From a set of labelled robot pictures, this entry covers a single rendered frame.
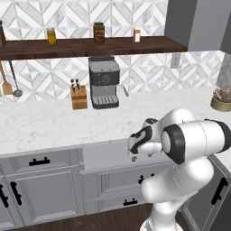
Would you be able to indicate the pale orange bottle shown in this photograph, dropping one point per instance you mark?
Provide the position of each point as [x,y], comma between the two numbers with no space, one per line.
[136,35]

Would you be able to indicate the white wall socket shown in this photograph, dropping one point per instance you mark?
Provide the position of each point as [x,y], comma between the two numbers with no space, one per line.
[174,61]

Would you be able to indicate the open grey drawer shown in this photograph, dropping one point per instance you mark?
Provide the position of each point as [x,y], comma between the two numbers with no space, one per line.
[105,156]

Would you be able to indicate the grey cupboard door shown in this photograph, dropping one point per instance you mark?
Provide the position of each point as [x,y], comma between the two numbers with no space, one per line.
[51,195]
[3,216]

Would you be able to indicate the brown bottle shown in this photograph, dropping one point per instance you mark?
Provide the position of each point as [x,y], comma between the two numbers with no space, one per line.
[1,34]

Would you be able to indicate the grey metal ladle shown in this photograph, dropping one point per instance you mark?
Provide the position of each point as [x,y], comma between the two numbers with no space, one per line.
[17,91]

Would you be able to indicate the grey appliance door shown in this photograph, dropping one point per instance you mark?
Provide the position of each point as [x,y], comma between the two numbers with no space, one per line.
[207,213]

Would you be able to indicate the wooden knife block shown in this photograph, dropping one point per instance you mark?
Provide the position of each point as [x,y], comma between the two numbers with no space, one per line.
[79,98]

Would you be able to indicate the grey drawer front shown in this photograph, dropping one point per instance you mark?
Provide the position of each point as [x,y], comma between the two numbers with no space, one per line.
[60,161]
[102,204]

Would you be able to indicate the grey tall cupboard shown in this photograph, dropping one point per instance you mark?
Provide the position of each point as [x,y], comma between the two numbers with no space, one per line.
[195,21]

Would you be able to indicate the wooden spatula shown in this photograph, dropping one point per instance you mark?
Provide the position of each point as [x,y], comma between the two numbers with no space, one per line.
[6,87]

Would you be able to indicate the grey coffee machine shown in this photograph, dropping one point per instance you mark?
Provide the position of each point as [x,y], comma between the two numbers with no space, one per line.
[103,79]

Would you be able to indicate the yellow jar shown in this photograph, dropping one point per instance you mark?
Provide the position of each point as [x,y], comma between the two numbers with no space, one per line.
[51,37]

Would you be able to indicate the dark wooden wall shelf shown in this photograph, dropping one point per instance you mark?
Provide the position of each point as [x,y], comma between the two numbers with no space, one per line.
[90,46]

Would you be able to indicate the dark brown jar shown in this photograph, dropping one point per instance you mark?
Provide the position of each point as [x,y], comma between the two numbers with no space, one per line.
[99,33]

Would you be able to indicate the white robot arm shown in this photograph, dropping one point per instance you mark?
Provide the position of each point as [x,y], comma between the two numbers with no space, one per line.
[192,168]

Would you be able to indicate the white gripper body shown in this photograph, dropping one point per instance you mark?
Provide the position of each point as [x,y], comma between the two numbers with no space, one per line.
[152,148]

